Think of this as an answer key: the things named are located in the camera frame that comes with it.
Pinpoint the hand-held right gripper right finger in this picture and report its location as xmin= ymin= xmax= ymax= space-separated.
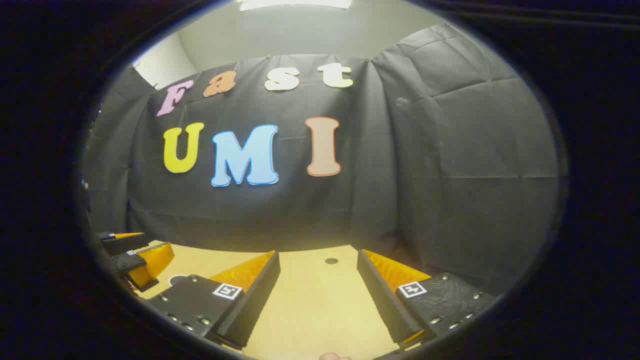
xmin=356 ymin=248 xmax=496 ymax=351

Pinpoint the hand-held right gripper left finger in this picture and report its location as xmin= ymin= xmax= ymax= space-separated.
xmin=145 ymin=250 xmax=282 ymax=351

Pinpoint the light wooden desktop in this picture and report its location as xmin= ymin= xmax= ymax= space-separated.
xmin=135 ymin=240 xmax=416 ymax=360

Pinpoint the black backdrop cloth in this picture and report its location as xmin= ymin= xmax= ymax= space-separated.
xmin=82 ymin=22 xmax=561 ymax=296

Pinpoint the ceiling light panel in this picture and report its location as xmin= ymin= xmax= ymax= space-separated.
xmin=239 ymin=0 xmax=353 ymax=12

